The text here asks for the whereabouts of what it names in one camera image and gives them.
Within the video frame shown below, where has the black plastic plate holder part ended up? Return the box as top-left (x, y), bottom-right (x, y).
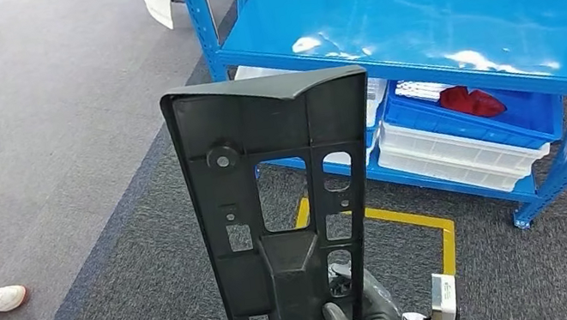
top-left (157, 57), bottom-right (409, 320)

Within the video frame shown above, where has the blue plastic bin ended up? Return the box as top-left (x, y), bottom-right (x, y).
top-left (377, 52), bottom-right (567, 175)

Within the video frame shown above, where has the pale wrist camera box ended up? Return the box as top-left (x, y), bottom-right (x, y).
top-left (424, 269), bottom-right (464, 320)

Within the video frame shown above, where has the red plastic part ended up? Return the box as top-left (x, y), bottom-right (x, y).
top-left (437, 78), bottom-right (509, 126)

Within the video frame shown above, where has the white ribbed part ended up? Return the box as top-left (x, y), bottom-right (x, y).
top-left (393, 73), bottom-right (453, 109)

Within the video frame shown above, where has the blue metal shelf rack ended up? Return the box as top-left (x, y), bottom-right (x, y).
top-left (178, 0), bottom-right (567, 281)

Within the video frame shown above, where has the white plastic bin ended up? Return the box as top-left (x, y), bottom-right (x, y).
top-left (377, 95), bottom-right (555, 196)
top-left (375, 126), bottom-right (538, 215)

